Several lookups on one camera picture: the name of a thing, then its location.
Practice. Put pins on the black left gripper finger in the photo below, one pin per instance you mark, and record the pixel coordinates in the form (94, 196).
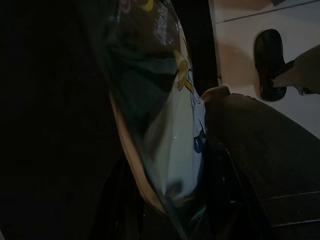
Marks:
(262, 162)

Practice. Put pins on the green snack bag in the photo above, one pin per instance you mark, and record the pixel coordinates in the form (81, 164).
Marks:
(170, 150)

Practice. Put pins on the grey robot left leg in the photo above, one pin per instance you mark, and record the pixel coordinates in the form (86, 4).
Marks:
(305, 70)

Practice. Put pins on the black robot left foot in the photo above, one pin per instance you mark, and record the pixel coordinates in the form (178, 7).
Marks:
(268, 50)

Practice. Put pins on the black floor mat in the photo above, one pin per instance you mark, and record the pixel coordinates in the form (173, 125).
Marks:
(200, 30)

